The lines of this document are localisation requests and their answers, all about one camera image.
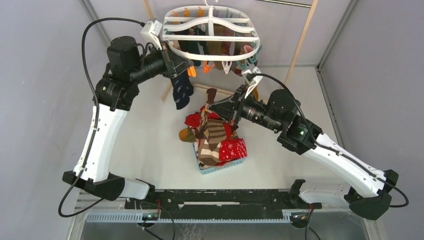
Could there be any brown striped sock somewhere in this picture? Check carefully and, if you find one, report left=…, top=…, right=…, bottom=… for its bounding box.
left=196, top=119, right=231, bottom=170

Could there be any orange sock toe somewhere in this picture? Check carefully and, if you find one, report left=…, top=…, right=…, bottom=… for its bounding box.
left=178, top=127, right=197, bottom=143

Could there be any navy santa sock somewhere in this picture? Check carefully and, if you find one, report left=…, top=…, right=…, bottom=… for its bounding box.
left=171, top=71, right=194, bottom=110

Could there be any wooden hanger rack frame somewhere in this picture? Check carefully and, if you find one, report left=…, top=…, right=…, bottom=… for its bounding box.
left=142, top=0, right=320, bottom=104

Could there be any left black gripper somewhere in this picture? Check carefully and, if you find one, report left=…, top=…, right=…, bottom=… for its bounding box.
left=128, top=40, right=193, bottom=85

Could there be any white slotted cable duct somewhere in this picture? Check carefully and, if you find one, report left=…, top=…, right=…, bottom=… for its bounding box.
left=85, top=212, right=292, bottom=224

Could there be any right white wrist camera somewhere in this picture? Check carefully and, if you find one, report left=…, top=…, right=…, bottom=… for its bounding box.
left=241, top=65, right=263, bottom=99

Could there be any white round clip hanger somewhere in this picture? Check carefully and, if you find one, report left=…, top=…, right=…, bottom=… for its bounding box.
left=161, top=3, right=262, bottom=62

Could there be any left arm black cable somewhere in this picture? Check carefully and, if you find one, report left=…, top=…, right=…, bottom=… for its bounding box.
left=58, top=17, right=147, bottom=219

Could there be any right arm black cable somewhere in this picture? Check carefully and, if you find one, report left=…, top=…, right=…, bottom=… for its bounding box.
left=246, top=72, right=410, bottom=209

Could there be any light blue plastic basket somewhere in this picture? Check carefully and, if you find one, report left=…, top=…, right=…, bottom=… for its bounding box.
left=192, top=142, right=246, bottom=175

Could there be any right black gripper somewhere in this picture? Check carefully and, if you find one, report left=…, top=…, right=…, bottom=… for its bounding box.
left=208, top=85, right=282, bottom=134

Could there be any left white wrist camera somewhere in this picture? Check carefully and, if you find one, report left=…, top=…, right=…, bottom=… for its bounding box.
left=140, top=18, right=163, bottom=50

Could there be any orange clothes clip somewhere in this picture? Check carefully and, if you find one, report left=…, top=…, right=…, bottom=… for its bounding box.
left=187, top=66, right=197, bottom=77

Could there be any brown argyle sock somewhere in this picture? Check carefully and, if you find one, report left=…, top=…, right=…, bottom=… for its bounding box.
left=194, top=88, right=231, bottom=144

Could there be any red snowflake sock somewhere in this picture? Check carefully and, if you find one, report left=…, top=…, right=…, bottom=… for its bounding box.
left=219, top=138, right=248, bottom=162

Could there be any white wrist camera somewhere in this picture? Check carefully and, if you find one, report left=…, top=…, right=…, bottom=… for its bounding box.
left=241, top=65, right=263, bottom=99
left=140, top=18, right=163, bottom=50

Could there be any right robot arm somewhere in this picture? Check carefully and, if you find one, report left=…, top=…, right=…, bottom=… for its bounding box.
left=209, top=85, right=399, bottom=220

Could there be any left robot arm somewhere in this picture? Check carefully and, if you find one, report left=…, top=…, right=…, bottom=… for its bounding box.
left=62, top=36, right=194, bottom=209

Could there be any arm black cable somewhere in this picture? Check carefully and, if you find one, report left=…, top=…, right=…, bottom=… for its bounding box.
left=58, top=17, right=147, bottom=219
left=246, top=72, right=410, bottom=209

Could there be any red sock in basket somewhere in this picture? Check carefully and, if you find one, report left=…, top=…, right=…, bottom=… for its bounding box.
left=184, top=105, right=221, bottom=130

